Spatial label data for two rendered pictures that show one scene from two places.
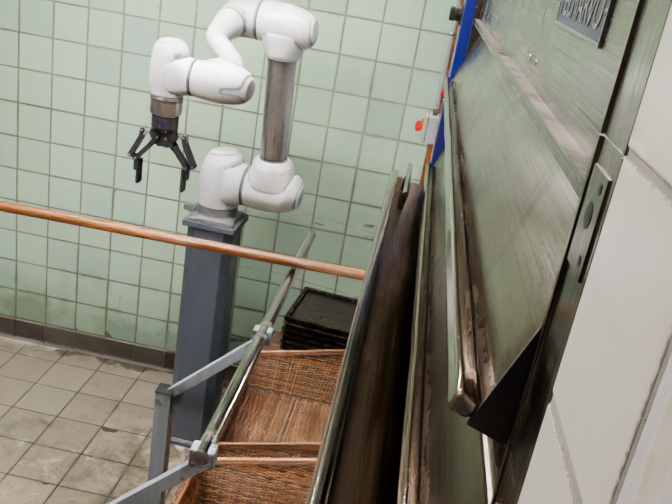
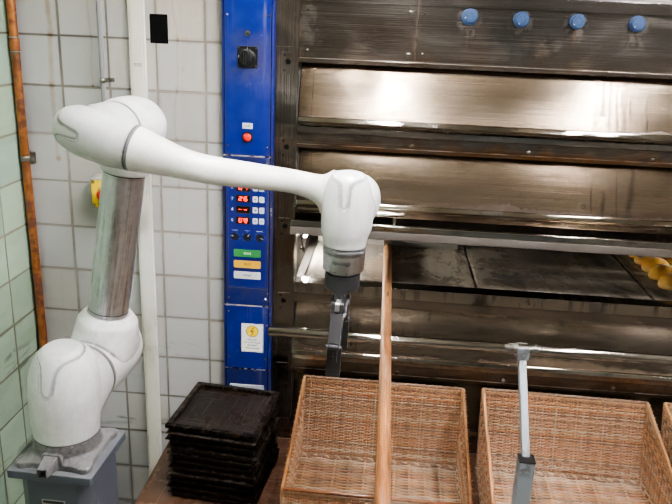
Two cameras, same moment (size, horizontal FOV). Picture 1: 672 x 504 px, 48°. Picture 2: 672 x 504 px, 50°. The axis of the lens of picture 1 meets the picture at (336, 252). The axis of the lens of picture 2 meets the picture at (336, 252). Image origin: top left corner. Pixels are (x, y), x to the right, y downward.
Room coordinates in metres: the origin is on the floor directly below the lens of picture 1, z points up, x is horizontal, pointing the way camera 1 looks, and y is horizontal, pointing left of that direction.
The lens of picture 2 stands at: (2.13, 1.98, 2.02)
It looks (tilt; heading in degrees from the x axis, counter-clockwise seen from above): 18 degrees down; 270
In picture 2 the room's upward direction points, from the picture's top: 2 degrees clockwise
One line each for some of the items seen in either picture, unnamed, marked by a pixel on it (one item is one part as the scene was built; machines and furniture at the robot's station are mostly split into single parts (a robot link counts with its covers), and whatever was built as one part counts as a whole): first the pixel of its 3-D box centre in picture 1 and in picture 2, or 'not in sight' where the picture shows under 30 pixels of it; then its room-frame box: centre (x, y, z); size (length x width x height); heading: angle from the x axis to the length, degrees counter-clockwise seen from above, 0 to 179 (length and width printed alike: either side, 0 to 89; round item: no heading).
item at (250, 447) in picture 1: (303, 412); (378, 454); (1.97, 0.01, 0.72); 0.56 x 0.49 x 0.28; 176
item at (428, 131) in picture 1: (431, 128); (109, 191); (2.87, -0.27, 1.46); 0.10 x 0.07 x 0.10; 176
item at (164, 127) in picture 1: (164, 130); (341, 290); (2.12, 0.54, 1.47); 0.08 x 0.07 x 0.09; 84
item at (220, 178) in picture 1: (223, 176); (65, 386); (2.76, 0.47, 1.17); 0.18 x 0.16 x 0.22; 81
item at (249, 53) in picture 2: (457, 5); (246, 49); (2.43, -0.23, 1.92); 0.06 x 0.04 x 0.11; 176
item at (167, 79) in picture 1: (173, 67); (347, 207); (2.11, 0.53, 1.65); 0.13 x 0.11 x 0.16; 81
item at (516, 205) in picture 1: (483, 108); (596, 107); (1.38, -0.22, 1.80); 1.79 x 0.11 x 0.19; 176
